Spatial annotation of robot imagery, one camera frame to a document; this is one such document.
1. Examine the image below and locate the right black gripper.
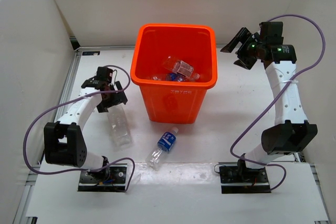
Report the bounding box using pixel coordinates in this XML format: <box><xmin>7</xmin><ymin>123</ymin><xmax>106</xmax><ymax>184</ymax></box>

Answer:
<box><xmin>220</xmin><ymin>28</ymin><xmax>265</xmax><ymax>70</ymax></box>

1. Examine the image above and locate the clear apple juice bottle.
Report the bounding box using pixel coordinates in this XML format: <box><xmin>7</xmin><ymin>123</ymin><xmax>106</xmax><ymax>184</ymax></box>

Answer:
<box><xmin>107</xmin><ymin>104</ymin><xmax>132</xmax><ymax>150</ymax></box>

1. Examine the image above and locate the green white label bottle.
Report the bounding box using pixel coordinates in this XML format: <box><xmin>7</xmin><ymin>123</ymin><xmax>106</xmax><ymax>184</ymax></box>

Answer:
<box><xmin>162</xmin><ymin>56</ymin><xmax>200</xmax><ymax>81</ymax></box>

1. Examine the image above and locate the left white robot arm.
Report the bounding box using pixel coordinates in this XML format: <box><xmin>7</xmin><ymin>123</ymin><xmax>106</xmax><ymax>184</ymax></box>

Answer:
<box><xmin>44</xmin><ymin>67</ymin><xmax>128</xmax><ymax>182</ymax></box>

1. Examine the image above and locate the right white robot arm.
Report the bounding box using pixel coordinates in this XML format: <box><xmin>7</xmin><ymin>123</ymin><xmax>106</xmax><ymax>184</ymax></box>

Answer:
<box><xmin>221</xmin><ymin>22</ymin><xmax>318</xmax><ymax>182</ymax></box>

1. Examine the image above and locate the blue bottle inside bin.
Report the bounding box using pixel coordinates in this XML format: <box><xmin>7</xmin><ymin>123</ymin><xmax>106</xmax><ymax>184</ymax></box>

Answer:
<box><xmin>163</xmin><ymin>73</ymin><xmax>187</xmax><ymax>82</ymax></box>

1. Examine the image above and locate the orange plastic bin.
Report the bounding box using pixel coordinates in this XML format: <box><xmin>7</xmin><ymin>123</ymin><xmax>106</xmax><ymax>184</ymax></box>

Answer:
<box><xmin>131</xmin><ymin>24</ymin><xmax>218</xmax><ymax>124</ymax></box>

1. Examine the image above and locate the dark blue label bottle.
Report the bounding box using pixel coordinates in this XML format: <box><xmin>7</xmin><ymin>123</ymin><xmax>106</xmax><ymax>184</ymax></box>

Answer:
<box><xmin>145</xmin><ymin>126</ymin><xmax>179</xmax><ymax>170</ymax></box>

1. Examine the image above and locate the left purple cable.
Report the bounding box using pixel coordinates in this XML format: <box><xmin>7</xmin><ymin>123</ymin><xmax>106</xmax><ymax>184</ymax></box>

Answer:
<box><xmin>23</xmin><ymin>65</ymin><xmax>135</xmax><ymax>193</ymax></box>

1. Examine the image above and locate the purple cable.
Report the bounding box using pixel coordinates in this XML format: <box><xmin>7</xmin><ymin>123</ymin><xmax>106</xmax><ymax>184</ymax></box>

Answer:
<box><xmin>23</xmin><ymin>65</ymin><xmax>135</xmax><ymax>193</ymax></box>
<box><xmin>230</xmin><ymin>14</ymin><xmax>326</xmax><ymax>191</ymax></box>

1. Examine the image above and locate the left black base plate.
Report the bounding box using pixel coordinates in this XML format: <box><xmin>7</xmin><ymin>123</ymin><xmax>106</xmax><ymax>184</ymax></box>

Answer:
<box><xmin>77</xmin><ymin>163</ymin><xmax>128</xmax><ymax>193</ymax></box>

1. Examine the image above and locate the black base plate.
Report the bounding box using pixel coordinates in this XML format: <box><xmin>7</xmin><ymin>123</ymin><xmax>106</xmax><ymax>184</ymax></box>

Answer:
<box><xmin>214</xmin><ymin>161</ymin><xmax>271</xmax><ymax>194</ymax></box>
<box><xmin>77</xmin><ymin>163</ymin><xmax>128</xmax><ymax>193</ymax></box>

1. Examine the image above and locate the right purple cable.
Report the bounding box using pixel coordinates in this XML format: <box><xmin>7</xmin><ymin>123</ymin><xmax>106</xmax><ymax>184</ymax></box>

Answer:
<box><xmin>230</xmin><ymin>14</ymin><xmax>326</xmax><ymax>191</ymax></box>

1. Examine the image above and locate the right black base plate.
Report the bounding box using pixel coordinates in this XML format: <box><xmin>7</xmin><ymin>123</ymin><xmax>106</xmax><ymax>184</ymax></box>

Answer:
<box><xmin>214</xmin><ymin>161</ymin><xmax>271</xmax><ymax>194</ymax></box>

